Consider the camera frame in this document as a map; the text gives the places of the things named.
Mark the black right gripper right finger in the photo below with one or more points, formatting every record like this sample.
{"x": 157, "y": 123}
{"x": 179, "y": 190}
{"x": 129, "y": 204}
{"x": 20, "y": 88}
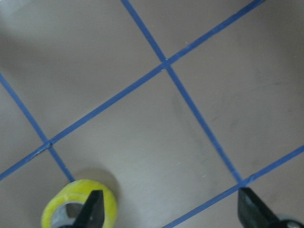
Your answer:
{"x": 254, "y": 213}

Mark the yellow tape roll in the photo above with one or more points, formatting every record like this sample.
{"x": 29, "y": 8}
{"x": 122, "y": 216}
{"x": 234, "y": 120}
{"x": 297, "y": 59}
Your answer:
{"x": 77, "y": 192}

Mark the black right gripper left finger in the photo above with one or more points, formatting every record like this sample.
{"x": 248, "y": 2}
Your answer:
{"x": 92, "y": 214}

